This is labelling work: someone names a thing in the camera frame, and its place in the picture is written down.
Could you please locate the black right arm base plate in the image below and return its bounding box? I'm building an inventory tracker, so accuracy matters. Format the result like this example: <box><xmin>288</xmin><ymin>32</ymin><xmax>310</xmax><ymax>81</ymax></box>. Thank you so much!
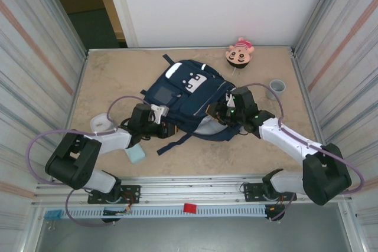
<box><xmin>243</xmin><ymin>182</ymin><xmax>297</xmax><ymax>203</ymax></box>

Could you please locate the white slotted cable duct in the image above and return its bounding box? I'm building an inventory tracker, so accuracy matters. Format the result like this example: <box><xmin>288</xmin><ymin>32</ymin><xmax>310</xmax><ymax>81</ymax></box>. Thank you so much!
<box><xmin>43</xmin><ymin>207</ymin><xmax>268</xmax><ymax>219</ymax></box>

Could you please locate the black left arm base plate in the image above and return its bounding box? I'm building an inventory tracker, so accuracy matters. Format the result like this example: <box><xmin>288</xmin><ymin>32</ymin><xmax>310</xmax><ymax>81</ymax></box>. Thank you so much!
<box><xmin>87</xmin><ymin>185</ymin><xmax>141</xmax><ymax>205</ymax></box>

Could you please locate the blue binder clip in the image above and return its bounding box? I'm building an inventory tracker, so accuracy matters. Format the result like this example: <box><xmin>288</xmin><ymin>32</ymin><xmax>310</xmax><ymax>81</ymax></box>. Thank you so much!
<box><xmin>43</xmin><ymin>209</ymin><xmax>63</xmax><ymax>231</ymax></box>

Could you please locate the aluminium rail frame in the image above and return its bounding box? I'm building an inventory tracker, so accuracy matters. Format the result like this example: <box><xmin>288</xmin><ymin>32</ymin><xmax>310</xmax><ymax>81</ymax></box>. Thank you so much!
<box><xmin>31</xmin><ymin>175</ymin><xmax>354</xmax><ymax>205</ymax></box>

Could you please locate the plush doll head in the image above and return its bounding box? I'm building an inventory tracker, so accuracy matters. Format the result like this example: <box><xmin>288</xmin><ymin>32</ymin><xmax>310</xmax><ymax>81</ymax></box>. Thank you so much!
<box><xmin>225</xmin><ymin>36</ymin><xmax>255</xmax><ymax>76</ymax></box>

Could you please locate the white door frame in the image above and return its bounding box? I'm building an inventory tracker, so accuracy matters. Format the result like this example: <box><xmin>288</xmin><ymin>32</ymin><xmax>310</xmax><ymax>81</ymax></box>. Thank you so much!
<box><xmin>102</xmin><ymin>0</ymin><xmax>139</xmax><ymax>48</ymax></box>

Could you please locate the grey cup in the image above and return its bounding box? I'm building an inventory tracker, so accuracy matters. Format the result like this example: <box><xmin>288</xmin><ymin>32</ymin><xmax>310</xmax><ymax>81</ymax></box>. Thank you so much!
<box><xmin>265</xmin><ymin>79</ymin><xmax>286</xmax><ymax>101</ymax></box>

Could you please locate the navy blue backpack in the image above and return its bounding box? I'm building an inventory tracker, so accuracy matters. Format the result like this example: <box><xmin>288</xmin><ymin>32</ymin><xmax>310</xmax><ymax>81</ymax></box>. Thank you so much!
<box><xmin>140</xmin><ymin>54</ymin><xmax>247</xmax><ymax>156</ymax></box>

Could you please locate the small coloured wire bundle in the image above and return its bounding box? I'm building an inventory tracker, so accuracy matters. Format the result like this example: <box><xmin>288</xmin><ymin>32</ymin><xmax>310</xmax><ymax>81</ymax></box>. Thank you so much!
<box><xmin>264</xmin><ymin>194</ymin><xmax>298</xmax><ymax>223</ymax></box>
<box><xmin>102</xmin><ymin>191</ymin><xmax>139</xmax><ymax>217</ymax></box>

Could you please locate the aluminium frame post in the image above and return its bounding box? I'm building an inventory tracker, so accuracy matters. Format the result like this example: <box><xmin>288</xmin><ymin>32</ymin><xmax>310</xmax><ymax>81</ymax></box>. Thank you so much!
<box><xmin>291</xmin><ymin>0</ymin><xmax>341</xmax><ymax>55</ymax></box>
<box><xmin>37</xmin><ymin>0</ymin><xmax>90</xmax><ymax>58</ymax></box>

